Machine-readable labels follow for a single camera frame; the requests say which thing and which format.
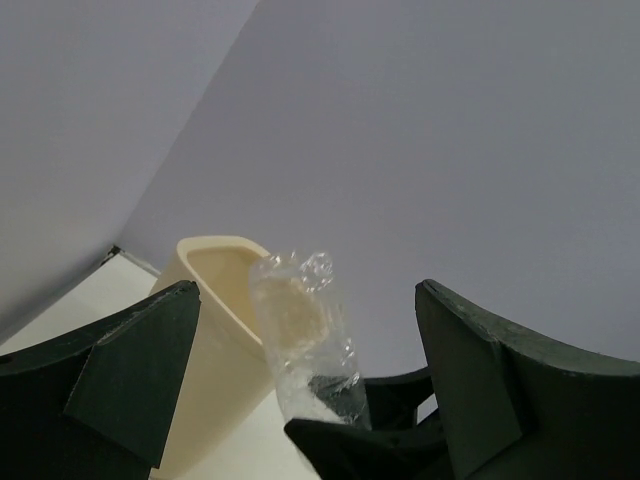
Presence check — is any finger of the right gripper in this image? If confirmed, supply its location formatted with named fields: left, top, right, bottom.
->
left=284, top=419, right=455, bottom=480
left=364, top=367, right=434, bottom=430

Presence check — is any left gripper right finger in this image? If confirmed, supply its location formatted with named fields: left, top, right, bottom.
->
left=415, top=280, right=639, bottom=479

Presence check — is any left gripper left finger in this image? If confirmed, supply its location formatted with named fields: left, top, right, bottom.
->
left=1, top=281, right=200, bottom=479

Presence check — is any cream plastic bin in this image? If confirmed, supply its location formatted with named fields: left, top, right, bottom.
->
left=151, top=236, right=273, bottom=479

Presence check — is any clear thin bottle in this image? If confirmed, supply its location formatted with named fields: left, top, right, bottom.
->
left=249, top=251, right=371, bottom=430

